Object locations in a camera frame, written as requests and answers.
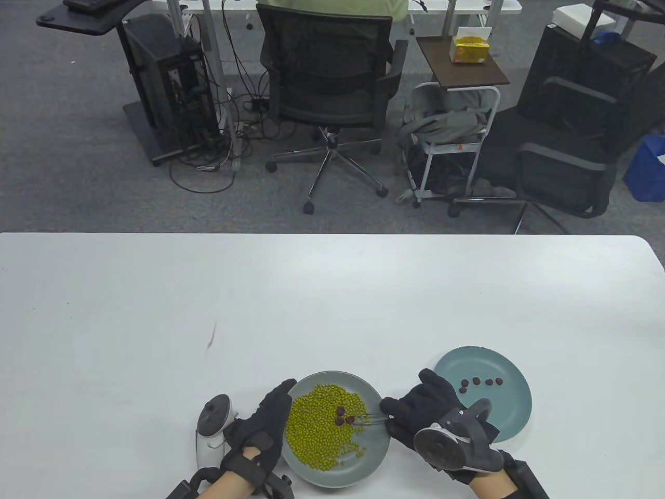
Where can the person's right hand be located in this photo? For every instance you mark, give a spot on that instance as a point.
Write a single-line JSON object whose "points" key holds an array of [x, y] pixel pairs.
{"points": [[426, 400]]}

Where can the person's left hand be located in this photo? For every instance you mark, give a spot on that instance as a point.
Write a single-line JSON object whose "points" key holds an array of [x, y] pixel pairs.
{"points": [[270, 418]]}

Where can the metal tweezers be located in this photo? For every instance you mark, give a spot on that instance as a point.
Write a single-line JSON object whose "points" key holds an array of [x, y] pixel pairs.
{"points": [[371, 417]]}

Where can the cluster of dark cranberries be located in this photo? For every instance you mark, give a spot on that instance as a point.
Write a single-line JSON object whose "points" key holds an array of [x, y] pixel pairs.
{"points": [[340, 420]]}

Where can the teal plate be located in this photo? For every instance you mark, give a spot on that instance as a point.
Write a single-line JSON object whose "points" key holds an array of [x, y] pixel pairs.
{"points": [[514, 405]]}

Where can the grey plate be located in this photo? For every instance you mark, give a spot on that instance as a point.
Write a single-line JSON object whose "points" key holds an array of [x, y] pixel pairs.
{"points": [[363, 468]]}

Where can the person's right forearm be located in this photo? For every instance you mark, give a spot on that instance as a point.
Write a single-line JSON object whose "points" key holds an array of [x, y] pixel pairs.
{"points": [[493, 488]]}

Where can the person's left forearm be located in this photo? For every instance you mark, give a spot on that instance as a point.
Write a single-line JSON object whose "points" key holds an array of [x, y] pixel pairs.
{"points": [[228, 488]]}

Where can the pile of green beans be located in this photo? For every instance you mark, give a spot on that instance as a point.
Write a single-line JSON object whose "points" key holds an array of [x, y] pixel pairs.
{"points": [[311, 436]]}

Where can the grey white VR controller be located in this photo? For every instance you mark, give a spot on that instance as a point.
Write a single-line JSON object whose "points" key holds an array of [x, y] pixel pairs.
{"points": [[436, 444], [213, 413]]}

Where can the grey shoe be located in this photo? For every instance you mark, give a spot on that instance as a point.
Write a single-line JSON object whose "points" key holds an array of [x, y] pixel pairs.
{"points": [[493, 188]]}

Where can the black bag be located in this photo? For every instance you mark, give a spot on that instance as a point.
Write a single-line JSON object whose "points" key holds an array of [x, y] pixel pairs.
{"points": [[441, 171]]}

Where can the black grey reclining chair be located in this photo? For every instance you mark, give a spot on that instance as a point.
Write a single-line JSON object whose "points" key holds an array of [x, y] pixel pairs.
{"points": [[561, 166]]}

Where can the grey backpack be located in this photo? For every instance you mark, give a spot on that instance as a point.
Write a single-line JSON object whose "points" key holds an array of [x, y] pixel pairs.
{"points": [[447, 125]]}

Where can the black power strip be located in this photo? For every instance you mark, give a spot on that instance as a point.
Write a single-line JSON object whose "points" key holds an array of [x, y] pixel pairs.
{"points": [[257, 104]]}

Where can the blue bin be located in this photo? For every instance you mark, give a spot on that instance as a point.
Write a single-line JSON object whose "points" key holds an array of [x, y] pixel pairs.
{"points": [[644, 171]]}

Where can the brown top white side table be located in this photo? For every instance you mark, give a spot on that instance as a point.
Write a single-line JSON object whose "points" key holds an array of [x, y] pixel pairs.
{"points": [[467, 73]]}

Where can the black mesh office chair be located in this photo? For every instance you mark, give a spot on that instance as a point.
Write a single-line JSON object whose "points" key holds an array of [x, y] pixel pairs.
{"points": [[324, 67]]}

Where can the yellow tissue box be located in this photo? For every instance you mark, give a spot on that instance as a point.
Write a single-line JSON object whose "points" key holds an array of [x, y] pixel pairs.
{"points": [[470, 52]]}

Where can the white office desk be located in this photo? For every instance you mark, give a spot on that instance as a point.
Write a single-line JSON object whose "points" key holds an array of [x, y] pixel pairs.
{"points": [[213, 62]]}

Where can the black computer tower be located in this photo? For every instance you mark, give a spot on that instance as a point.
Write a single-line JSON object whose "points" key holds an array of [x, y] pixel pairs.
{"points": [[156, 67]]}

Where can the white box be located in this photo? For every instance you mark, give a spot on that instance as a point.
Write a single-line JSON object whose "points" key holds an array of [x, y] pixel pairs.
{"points": [[571, 18]]}

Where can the black rolling computer stand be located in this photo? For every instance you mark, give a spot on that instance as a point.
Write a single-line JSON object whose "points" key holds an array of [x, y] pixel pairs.
{"points": [[78, 21]]}

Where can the black desk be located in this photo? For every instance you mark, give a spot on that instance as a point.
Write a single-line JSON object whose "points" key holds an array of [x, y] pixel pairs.
{"points": [[634, 9]]}

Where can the black keyboard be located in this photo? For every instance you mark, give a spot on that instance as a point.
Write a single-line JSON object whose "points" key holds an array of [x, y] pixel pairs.
{"points": [[85, 4]]}

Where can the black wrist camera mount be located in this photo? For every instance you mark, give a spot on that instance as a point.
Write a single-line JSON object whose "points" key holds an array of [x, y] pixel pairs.
{"points": [[278, 488], [530, 483]]}

